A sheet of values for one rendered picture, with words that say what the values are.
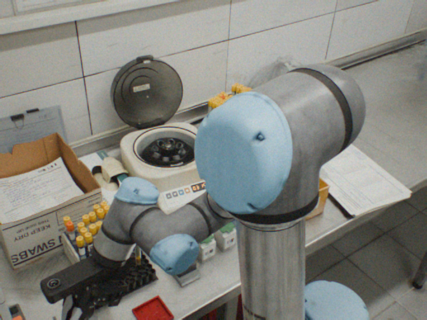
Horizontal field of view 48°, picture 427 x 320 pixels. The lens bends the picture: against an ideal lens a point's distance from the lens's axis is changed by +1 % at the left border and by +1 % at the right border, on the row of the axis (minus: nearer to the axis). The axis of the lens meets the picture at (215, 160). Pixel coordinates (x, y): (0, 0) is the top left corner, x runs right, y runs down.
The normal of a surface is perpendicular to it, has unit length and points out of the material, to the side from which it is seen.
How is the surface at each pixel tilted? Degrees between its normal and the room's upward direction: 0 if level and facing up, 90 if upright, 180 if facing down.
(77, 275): 2
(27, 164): 88
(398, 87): 0
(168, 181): 90
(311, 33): 90
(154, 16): 90
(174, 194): 25
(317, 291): 7
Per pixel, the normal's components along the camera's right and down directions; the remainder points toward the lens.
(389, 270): 0.04, -0.79
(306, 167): 0.64, 0.37
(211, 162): -0.72, 0.29
